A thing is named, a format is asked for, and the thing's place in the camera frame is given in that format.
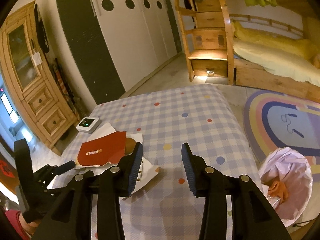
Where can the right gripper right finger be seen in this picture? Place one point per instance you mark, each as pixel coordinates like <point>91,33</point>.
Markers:
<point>253,217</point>

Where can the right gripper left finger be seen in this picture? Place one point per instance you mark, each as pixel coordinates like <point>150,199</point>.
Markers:
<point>115,182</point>

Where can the orange cloth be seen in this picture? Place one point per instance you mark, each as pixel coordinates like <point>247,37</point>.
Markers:
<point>278,189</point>

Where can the red booklet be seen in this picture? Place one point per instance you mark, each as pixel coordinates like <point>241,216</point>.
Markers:
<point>104,150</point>

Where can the white gold paper bag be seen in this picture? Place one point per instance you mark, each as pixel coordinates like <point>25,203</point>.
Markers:
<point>147,171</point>

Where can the white paper sheet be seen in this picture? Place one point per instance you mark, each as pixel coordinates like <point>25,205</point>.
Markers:
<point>104,130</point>

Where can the white device green light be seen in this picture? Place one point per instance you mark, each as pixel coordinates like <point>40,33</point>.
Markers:
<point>88,124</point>

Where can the oval rainbow rug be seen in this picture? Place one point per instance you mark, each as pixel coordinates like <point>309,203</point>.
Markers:
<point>275,120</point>

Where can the checkered bed cover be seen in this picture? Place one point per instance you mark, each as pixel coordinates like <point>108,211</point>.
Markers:
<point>199,115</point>

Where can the wooden cabinet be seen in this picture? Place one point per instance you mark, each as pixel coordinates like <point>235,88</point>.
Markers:
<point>30,82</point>

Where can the yellow mattress sheet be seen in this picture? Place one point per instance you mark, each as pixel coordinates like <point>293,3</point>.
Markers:
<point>277,62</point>

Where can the wooden bunk bed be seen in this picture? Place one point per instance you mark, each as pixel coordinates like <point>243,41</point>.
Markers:
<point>295,19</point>

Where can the yellow blanket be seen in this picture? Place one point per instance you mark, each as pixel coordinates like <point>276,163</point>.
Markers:
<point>303,47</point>

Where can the wooden drawer staircase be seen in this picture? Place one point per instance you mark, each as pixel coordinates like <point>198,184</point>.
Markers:
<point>207,37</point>

